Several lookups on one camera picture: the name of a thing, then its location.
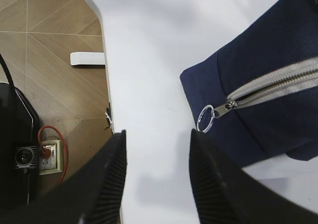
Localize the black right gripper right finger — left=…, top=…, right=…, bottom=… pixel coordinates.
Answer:
left=189, top=130, right=318, bottom=224

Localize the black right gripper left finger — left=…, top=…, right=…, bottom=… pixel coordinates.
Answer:
left=0, top=131, right=127, bottom=224

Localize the navy blue lunch bag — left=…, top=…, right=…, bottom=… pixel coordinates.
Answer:
left=180, top=0, right=318, bottom=167

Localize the black robot base housing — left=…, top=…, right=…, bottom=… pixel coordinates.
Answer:
left=0, top=82, right=40, bottom=210

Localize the floor power outlet box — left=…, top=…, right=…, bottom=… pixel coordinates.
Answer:
left=39, top=140, right=64, bottom=176

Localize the white table leg foot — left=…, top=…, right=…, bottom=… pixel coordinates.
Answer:
left=70, top=52, right=106, bottom=66

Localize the red cable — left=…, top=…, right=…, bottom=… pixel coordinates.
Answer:
left=37, top=125, right=69, bottom=185

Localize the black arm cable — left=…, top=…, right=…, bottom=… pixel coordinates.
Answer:
left=0, top=54, right=17, bottom=93

